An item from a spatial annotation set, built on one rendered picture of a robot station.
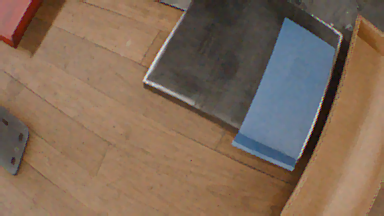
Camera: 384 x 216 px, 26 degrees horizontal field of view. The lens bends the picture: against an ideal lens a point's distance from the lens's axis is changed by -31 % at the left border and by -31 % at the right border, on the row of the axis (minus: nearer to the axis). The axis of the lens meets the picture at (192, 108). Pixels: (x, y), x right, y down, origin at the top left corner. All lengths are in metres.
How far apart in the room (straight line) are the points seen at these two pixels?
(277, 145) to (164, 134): 0.11
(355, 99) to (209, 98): 0.18
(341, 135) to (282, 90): 0.09
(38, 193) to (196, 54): 0.24
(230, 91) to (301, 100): 0.07
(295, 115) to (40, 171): 0.28
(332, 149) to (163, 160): 0.18
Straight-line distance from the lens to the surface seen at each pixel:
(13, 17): 1.10
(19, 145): 1.04
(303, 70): 1.04
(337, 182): 1.04
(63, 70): 1.06
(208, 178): 1.03
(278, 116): 1.02
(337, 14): 1.10
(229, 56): 1.04
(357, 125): 1.06
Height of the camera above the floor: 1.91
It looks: 75 degrees down
